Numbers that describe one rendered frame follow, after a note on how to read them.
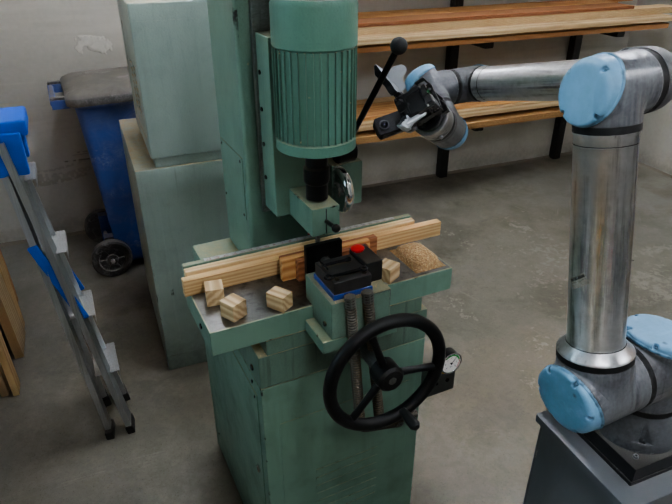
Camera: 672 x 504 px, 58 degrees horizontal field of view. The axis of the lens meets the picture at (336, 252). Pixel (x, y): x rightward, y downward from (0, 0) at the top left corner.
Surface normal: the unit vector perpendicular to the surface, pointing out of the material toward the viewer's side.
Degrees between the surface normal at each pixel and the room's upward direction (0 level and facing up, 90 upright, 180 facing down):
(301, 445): 90
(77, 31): 90
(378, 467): 90
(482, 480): 0
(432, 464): 0
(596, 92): 84
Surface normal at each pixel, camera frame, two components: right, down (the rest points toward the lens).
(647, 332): 0.05, -0.89
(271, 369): 0.44, 0.44
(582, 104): -0.90, 0.11
